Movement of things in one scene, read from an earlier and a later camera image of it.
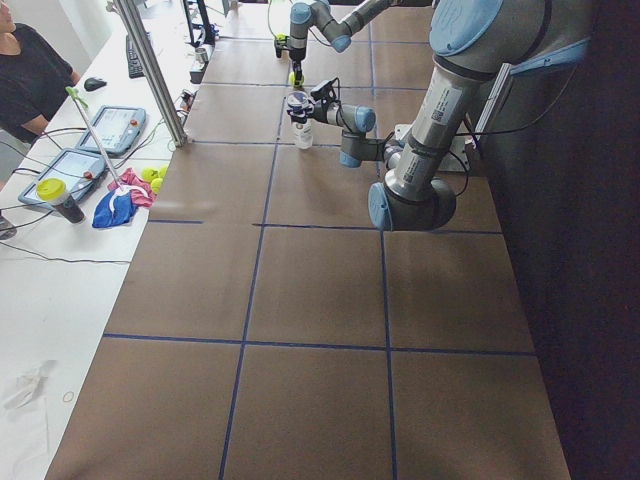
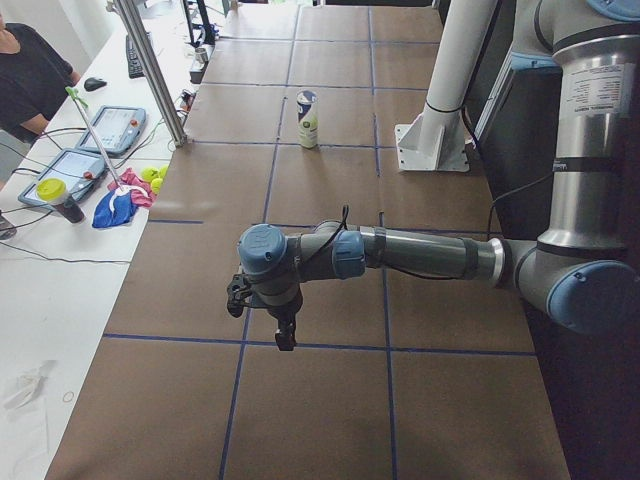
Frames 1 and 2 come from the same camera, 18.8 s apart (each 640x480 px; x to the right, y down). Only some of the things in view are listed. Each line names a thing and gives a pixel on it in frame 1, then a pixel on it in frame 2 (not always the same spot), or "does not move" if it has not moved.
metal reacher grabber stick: x=80 y=100 does not move
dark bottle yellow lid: x=54 y=192 does not move
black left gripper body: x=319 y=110 → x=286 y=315
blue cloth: x=115 y=209 does not move
